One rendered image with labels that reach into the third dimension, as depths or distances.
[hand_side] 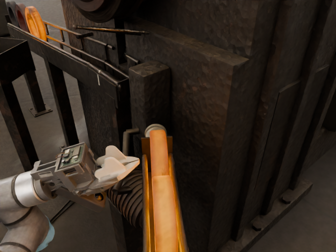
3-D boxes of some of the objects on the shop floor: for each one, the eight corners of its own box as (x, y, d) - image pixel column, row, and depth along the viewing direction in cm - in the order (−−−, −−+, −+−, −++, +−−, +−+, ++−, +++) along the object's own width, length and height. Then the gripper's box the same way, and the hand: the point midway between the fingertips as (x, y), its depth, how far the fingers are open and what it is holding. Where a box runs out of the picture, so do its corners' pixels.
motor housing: (139, 243, 125) (129, 148, 94) (172, 284, 111) (174, 188, 80) (112, 262, 118) (93, 166, 87) (144, 307, 104) (134, 213, 73)
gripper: (24, 184, 56) (126, 153, 54) (37, 153, 64) (128, 125, 61) (48, 211, 61) (143, 183, 59) (58, 179, 68) (142, 153, 66)
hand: (134, 164), depth 62 cm, fingers closed
